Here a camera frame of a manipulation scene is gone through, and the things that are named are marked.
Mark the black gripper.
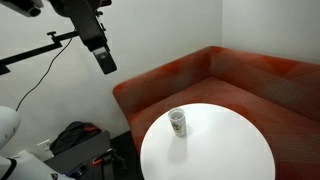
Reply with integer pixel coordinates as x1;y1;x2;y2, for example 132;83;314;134
49;0;118;75

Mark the white paper cup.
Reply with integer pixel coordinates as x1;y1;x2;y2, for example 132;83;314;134
167;108;188;138

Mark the black backpack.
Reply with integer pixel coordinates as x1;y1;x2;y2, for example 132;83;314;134
49;120;103;156

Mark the black equipment case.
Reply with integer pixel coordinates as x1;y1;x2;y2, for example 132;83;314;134
43;130;116;180

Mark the orange fabric sofa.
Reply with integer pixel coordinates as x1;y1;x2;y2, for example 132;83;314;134
112;45;320;180

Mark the round white table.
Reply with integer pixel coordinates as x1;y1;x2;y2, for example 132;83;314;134
139;103;277;180

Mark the black camera mount rail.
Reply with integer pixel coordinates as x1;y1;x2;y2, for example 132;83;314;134
0;30;83;77

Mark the thin black hanging cable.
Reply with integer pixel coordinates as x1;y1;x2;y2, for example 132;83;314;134
14;36;74;113

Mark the white wall outlet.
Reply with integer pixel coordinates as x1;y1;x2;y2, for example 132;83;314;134
36;139;52;154

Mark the black clamp with orange handle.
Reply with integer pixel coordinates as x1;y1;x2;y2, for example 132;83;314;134
91;148;129;174

